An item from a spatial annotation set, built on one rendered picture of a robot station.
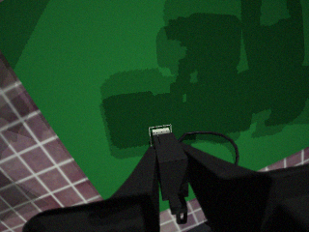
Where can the black computer fan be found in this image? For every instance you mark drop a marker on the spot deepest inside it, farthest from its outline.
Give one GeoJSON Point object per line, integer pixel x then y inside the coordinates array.
{"type": "Point", "coordinates": [203, 227]}

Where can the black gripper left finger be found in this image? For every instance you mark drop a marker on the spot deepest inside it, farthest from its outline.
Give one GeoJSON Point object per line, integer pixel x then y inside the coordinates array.
{"type": "Point", "coordinates": [134, 207]}

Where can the green circuit board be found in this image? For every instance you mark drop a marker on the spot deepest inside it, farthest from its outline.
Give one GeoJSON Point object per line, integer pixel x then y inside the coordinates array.
{"type": "Point", "coordinates": [107, 75]}

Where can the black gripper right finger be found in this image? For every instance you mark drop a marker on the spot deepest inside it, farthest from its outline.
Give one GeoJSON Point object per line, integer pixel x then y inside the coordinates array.
{"type": "Point", "coordinates": [236, 199]}

